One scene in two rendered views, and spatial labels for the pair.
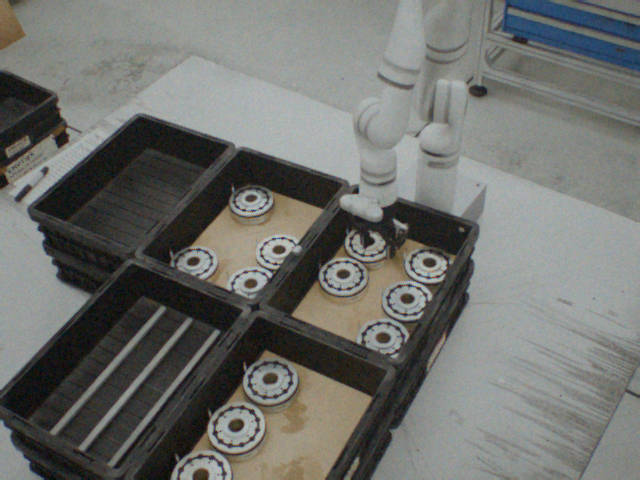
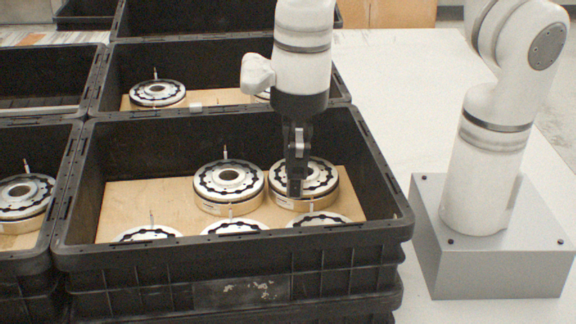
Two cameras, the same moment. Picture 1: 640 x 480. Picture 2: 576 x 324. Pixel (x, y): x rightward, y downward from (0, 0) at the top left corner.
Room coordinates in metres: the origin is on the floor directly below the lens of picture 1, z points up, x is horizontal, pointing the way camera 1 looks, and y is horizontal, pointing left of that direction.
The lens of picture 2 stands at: (0.68, -0.63, 1.34)
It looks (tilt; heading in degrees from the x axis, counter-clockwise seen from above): 33 degrees down; 51
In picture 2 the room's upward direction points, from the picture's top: straight up
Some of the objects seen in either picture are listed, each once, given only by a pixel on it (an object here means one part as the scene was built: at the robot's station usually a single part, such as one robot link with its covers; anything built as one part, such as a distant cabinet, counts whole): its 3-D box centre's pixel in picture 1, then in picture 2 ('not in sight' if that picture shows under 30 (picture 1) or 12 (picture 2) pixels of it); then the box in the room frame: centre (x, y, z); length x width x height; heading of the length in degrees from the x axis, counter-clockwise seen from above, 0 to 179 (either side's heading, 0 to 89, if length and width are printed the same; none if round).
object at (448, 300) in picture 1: (373, 285); (232, 203); (1.04, -0.10, 0.87); 0.40 x 0.30 x 0.11; 148
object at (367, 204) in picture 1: (373, 188); (286, 58); (1.13, -0.11, 1.05); 0.11 x 0.09 x 0.06; 141
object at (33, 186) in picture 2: (270, 379); (20, 191); (0.83, 0.11, 0.86); 0.05 x 0.05 x 0.01
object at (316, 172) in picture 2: (368, 242); (303, 172); (1.17, -0.10, 0.86); 0.05 x 0.05 x 0.01
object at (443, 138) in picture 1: (443, 117); (511, 63); (1.35, -0.28, 1.04); 0.09 x 0.09 x 0.17; 77
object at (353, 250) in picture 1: (368, 243); (303, 175); (1.17, -0.10, 0.86); 0.10 x 0.10 x 0.01
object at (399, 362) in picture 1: (373, 268); (231, 171); (1.04, -0.10, 0.92); 0.40 x 0.30 x 0.02; 148
